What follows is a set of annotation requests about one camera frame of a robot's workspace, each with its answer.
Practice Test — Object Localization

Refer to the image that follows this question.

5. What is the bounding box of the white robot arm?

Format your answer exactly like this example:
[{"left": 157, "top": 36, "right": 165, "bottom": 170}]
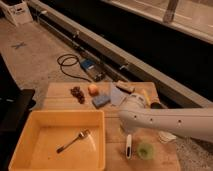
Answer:
[{"left": 118, "top": 93, "right": 213, "bottom": 143}]

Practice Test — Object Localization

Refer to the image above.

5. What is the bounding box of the yellow plastic tray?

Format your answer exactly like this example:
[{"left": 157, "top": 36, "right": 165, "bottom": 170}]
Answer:
[{"left": 8, "top": 110, "right": 105, "bottom": 171}]

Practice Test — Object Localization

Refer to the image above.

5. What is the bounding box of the light blue cloth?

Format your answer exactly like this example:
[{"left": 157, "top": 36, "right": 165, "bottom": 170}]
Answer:
[{"left": 110, "top": 83, "right": 126, "bottom": 106}]

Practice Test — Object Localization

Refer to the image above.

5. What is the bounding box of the orange fruit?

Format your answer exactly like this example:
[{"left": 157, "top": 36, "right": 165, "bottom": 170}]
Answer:
[{"left": 88, "top": 84, "right": 99, "bottom": 96}]

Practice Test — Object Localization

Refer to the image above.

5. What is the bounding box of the wooden block eraser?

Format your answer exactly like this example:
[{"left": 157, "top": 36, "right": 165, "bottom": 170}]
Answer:
[{"left": 116, "top": 81, "right": 135, "bottom": 94}]

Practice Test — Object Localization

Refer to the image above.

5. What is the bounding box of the blue power device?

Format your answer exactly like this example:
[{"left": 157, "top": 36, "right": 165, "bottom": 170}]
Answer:
[{"left": 80, "top": 59, "right": 105, "bottom": 82}]

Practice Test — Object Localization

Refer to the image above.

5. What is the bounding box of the dark grape bunch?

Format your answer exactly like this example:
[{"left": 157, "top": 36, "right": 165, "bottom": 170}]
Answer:
[{"left": 71, "top": 86, "right": 85, "bottom": 104}]

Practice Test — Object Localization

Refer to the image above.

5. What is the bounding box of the metal cup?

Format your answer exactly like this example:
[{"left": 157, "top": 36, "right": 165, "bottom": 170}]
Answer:
[{"left": 150, "top": 102, "right": 163, "bottom": 109}]

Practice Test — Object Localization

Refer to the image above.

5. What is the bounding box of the metal fork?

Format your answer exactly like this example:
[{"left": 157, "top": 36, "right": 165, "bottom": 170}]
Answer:
[{"left": 56, "top": 129, "right": 90, "bottom": 153}]

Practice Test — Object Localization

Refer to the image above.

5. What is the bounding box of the wooden cutting board table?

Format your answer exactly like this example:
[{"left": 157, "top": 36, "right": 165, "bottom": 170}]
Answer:
[{"left": 43, "top": 82, "right": 181, "bottom": 171}]

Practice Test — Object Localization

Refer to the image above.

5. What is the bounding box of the green plastic cup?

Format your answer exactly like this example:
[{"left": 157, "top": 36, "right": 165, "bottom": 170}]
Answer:
[{"left": 136, "top": 141, "right": 154, "bottom": 160}]

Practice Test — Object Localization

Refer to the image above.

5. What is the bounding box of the white paper cup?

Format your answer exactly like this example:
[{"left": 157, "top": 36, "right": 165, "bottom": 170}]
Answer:
[{"left": 158, "top": 131, "right": 176, "bottom": 144}]

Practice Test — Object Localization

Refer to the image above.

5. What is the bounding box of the black chair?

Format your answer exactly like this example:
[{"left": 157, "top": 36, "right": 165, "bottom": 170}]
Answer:
[{"left": 0, "top": 54, "right": 36, "bottom": 171}]

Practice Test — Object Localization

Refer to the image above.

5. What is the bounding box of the white storage box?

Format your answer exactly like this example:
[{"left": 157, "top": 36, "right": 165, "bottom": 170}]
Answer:
[{"left": 0, "top": 0, "right": 33, "bottom": 27}]

